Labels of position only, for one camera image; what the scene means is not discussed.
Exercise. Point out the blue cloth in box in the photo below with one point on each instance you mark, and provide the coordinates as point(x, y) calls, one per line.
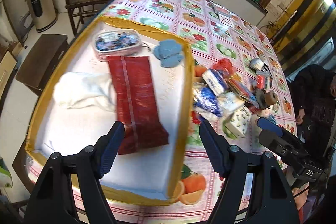
point(169, 53)

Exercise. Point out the dark wooden stool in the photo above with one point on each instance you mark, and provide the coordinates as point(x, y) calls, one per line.
point(41, 61)

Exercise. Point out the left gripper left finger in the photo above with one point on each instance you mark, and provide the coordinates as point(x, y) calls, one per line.
point(52, 199)

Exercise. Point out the red plastic package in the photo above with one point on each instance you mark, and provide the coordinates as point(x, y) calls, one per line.
point(136, 104)

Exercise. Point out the white cloth in box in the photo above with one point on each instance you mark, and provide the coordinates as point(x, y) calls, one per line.
point(80, 90)

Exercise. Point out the red shiny wrapped item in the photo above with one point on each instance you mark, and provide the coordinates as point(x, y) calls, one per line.
point(224, 67)

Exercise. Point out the blue white tissue pack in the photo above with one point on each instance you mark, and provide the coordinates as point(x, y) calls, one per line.
point(215, 81)

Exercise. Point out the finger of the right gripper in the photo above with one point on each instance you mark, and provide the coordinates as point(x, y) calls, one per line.
point(265, 124)

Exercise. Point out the brown tape roll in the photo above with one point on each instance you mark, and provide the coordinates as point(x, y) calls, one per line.
point(270, 98)

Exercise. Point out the playing cards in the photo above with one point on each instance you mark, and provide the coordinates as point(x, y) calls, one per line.
point(223, 15)

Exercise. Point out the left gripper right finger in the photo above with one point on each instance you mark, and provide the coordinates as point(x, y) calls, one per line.
point(271, 199)

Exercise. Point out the person in dark clothes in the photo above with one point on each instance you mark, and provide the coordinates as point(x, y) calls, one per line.
point(313, 97)

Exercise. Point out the white floral tissue box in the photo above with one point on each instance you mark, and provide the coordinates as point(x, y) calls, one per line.
point(238, 125)

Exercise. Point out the floral plastic tablecloth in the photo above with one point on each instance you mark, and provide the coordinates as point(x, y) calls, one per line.
point(195, 22)

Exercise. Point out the blue white plastic bag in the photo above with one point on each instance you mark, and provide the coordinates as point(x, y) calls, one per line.
point(205, 102)

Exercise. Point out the blue patterned oval pouch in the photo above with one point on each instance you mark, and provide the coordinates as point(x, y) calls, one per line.
point(116, 43)

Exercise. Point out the white tape roll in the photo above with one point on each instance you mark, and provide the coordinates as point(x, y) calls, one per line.
point(256, 64)

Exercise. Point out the yellow white storage box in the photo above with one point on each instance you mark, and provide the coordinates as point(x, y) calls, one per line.
point(147, 177)

